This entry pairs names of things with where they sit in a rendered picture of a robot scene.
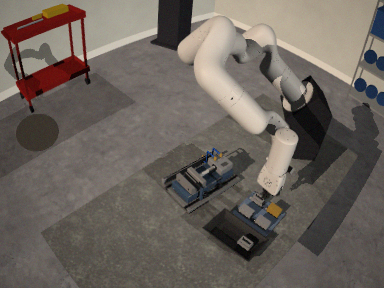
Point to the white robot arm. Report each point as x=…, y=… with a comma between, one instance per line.
x=219, y=36

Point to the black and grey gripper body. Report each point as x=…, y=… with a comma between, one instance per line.
x=272, y=183

